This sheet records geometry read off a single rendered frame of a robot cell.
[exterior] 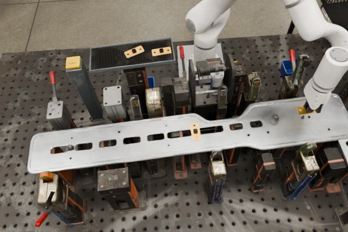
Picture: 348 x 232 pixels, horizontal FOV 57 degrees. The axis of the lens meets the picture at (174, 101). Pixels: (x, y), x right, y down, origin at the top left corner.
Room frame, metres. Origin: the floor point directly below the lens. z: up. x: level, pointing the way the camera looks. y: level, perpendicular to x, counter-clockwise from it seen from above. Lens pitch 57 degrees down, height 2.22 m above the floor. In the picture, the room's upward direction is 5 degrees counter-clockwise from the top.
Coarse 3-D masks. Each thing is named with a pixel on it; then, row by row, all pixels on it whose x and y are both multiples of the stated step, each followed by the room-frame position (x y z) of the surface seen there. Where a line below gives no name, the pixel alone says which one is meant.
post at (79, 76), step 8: (80, 64) 0.94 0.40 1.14; (72, 72) 0.90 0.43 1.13; (80, 72) 0.91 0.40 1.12; (72, 80) 0.90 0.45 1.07; (80, 80) 0.91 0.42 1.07; (88, 80) 0.93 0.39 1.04; (80, 88) 0.91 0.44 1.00; (88, 88) 0.91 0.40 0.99; (88, 96) 0.91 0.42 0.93; (96, 96) 0.96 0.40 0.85; (88, 104) 0.91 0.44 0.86; (96, 104) 0.91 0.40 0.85; (96, 112) 0.91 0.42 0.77; (104, 112) 0.95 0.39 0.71; (96, 120) 0.90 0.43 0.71
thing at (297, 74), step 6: (300, 54) 0.84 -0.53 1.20; (306, 54) 0.83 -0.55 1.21; (300, 60) 0.81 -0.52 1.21; (306, 60) 0.81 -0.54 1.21; (300, 66) 0.81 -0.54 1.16; (306, 66) 0.78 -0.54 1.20; (294, 72) 0.81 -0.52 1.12; (300, 72) 0.81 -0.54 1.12; (294, 78) 0.80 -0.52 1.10; (300, 78) 0.80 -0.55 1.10; (294, 84) 0.79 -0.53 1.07
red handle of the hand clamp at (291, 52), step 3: (291, 51) 0.91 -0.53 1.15; (291, 54) 0.90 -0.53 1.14; (294, 54) 0.90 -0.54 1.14; (291, 57) 0.89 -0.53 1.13; (294, 57) 0.89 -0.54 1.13; (291, 60) 0.88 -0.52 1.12; (294, 60) 0.88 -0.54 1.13; (291, 63) 0.87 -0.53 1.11; (294, 63) 0.87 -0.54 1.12; (294, 66) 0.86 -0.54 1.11; (294, 69) 0.85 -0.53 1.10; (297, 81) 0.80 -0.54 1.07; (297, 84) 0.79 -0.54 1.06
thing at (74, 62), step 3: (66, 57) 0.97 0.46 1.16; (69, 57) 0.96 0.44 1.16; (72, 57) 0.96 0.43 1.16; (75, 57) 0.96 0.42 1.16; (78, 57) 0.96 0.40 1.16; (66, 60) 0.95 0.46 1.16; (69, 60) 0.95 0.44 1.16; (72, 60) 0.95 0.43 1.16; (75, 60) 0.95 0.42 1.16; (78, 60) 0.95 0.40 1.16; (66, 63) 0.93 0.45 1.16; (69, 63) 0.93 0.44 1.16; (72, 63) 0.93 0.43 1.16; (75, 63) 0.93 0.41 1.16; (78, 63) 0.93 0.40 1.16; (66, 66) 0.91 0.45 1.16; (69, 66) 0.91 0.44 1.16; (72, 66) 0.91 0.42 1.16; (75, 66) 0.91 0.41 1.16; (78, 66) 0.91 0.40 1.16
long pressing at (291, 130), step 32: (96, 128) 0.69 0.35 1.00; (128, 128) 0.67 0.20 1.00; (160, 128) 0.66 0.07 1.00; (224, 128) 0.64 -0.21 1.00; (256, 128) 0.63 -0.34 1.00; (288, 128) 0.61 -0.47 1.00; (320, 128) 0.60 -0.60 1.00; (32, 160) 0.56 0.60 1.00; (64, 160) 0.55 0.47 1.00; (96, 160) 0.54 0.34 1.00; (128, 160) 0.53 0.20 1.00
